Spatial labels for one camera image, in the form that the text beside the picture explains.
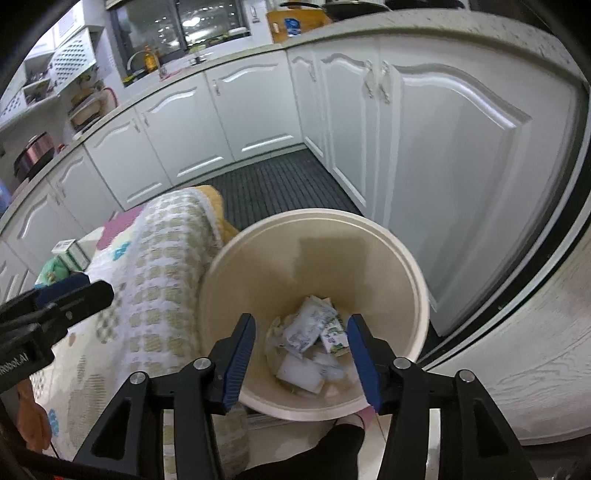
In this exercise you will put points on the person's left hand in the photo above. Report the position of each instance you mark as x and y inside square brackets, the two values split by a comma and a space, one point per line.
[32, 420]

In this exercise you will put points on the beige plastic trash bin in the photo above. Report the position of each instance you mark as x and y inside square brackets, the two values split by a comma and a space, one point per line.
[269, 269]

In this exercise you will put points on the patterned quilted table cover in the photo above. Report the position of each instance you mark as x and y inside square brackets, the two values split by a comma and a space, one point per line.
[155, 267]

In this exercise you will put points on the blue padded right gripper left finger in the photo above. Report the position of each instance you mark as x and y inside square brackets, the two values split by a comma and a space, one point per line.
[220, 375]

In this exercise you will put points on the long white green toothpaste box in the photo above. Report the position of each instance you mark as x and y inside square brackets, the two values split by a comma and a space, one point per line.
[334, 338]

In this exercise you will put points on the wooden cutting board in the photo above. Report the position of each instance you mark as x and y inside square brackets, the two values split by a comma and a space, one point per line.
[286, 24]

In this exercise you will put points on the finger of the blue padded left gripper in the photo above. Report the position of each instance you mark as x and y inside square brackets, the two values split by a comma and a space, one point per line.
[65, 286]

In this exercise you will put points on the white foam block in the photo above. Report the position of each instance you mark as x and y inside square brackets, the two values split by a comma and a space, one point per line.
[300, 372]

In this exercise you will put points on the pink rice cooker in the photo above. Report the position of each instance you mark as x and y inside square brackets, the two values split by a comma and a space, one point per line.
[36, 154]

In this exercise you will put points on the orange cartoon snack bag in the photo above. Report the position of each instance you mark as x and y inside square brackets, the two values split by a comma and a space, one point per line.
[307, 325]

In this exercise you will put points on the chrome kitchen faucet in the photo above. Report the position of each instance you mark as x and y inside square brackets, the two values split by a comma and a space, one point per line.
[150, 60]

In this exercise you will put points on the green crumpled cloth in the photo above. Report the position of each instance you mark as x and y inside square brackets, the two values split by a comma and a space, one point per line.
[53, 271]

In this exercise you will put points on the white lower kitchen cabinets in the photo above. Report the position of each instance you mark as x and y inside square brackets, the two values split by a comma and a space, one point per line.
[462, 150]

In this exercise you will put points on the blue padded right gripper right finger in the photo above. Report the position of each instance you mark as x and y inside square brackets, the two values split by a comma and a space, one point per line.
[380, 371]

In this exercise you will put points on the white lattice upper cabinet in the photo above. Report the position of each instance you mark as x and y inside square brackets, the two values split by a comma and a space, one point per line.
[57, 59]

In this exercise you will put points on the dark kitchen window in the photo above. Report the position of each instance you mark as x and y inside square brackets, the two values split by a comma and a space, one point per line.
[172, 29]

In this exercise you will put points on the white green medicine box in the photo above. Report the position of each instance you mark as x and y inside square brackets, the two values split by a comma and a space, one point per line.
[72, 255]

